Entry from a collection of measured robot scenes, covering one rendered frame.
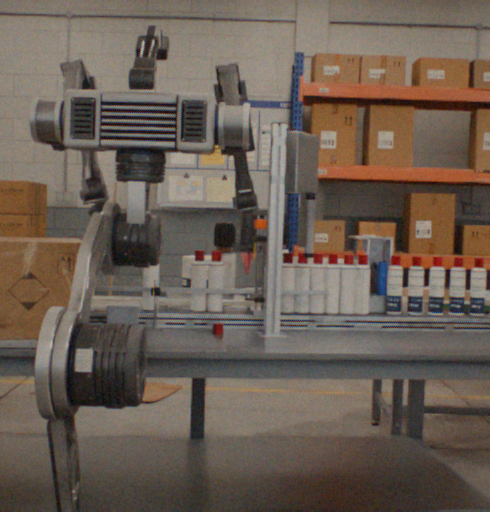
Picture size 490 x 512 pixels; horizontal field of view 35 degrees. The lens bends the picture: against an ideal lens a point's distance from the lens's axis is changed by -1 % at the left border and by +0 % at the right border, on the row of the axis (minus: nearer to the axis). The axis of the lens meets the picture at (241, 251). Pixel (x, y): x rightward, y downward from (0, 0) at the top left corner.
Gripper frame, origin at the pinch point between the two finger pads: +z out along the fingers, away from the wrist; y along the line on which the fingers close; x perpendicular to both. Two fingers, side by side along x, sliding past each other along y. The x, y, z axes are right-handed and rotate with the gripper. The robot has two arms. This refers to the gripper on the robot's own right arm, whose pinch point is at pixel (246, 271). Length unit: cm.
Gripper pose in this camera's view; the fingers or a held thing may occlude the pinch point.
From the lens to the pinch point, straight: 267.9
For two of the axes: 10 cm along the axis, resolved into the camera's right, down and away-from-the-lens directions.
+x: 1.0, 0.6, -9.9
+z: -0.5, 10.0, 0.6
